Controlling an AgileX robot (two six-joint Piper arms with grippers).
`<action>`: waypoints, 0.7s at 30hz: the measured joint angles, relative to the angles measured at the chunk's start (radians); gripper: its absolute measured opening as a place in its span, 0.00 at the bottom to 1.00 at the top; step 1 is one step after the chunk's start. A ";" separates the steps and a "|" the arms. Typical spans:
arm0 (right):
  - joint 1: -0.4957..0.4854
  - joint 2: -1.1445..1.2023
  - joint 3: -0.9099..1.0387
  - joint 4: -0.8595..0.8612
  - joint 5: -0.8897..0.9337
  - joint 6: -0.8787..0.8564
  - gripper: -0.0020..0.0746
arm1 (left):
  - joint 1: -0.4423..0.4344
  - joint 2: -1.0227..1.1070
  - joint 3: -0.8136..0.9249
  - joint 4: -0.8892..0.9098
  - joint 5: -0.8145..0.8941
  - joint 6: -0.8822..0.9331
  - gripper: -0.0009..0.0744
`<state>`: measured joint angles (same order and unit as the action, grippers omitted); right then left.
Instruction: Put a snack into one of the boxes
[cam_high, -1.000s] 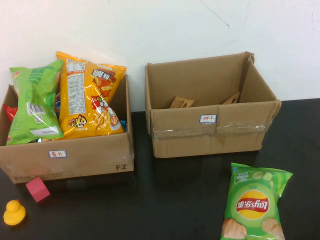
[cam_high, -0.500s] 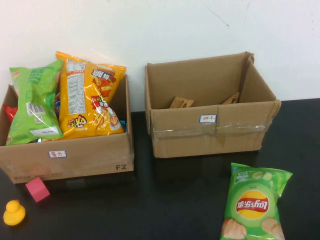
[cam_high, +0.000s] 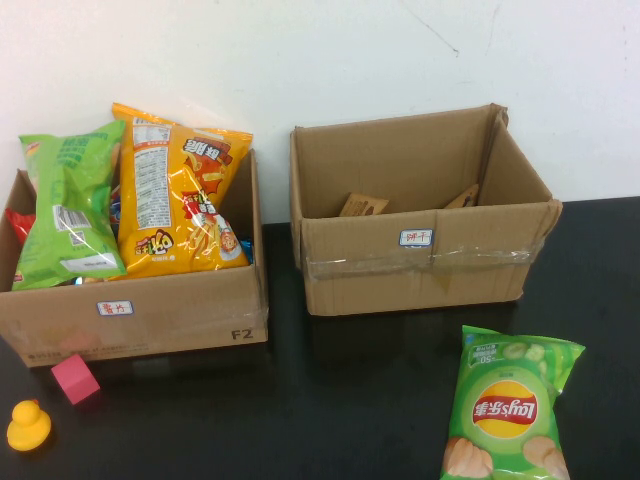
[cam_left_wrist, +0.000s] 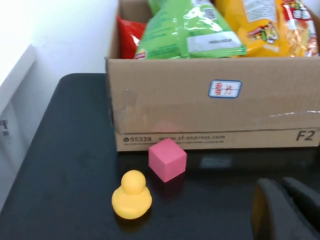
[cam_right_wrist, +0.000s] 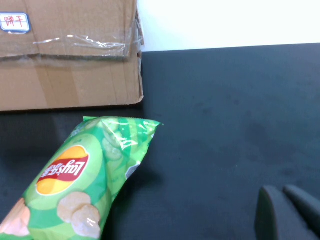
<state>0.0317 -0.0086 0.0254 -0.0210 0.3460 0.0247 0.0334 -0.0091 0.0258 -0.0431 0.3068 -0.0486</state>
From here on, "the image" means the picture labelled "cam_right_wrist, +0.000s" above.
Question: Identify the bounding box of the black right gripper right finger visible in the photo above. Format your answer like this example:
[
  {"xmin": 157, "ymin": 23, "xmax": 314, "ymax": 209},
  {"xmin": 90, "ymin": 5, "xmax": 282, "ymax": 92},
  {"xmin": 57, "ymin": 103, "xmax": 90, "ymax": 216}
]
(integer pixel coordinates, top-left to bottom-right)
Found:
[{"xmin": 282, "ymin": 184, "xmax": 320, "ymax": 238}]

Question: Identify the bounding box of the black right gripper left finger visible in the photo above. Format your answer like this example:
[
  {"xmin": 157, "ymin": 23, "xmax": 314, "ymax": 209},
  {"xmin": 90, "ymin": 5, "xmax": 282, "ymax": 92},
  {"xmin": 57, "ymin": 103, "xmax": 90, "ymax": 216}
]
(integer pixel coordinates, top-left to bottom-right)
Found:
[{"xmin": 254, "ymin": 185, "xmax": 320, "ymax": 240}]

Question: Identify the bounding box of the green cucumber Lay's chips bag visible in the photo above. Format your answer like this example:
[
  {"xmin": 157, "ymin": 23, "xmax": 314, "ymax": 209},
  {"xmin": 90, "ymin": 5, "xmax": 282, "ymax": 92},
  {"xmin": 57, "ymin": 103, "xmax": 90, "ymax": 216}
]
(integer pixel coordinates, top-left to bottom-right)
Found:
[{"xmin": 0, "ymin": 115, "xmax": 164, "ymax": 240}]

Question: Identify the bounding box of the brown cardboard box clear tape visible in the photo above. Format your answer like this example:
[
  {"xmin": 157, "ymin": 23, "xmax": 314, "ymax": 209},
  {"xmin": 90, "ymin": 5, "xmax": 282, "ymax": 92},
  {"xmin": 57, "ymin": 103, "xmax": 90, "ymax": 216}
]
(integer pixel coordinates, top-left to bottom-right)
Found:
[{"xmin": 0, "ymin": 0, "xmax": 146, "ymax": 112}]

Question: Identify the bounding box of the clear packing tape strip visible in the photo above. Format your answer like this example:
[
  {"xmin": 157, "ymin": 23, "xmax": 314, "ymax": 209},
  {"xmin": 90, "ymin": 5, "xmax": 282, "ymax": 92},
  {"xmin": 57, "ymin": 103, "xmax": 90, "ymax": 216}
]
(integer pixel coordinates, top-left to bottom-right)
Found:
[{"xmin": 0, "ymin": 14, "xmax": 145, "ymax": 67}]

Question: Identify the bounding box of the white label red handwriting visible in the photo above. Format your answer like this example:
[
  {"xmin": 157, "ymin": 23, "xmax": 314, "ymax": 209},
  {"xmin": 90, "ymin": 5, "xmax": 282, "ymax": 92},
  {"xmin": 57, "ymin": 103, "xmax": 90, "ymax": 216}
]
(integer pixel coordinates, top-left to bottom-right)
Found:
[{"xmin": 0, "ymin": 12, "xmax": 32, "ymax": 34}]

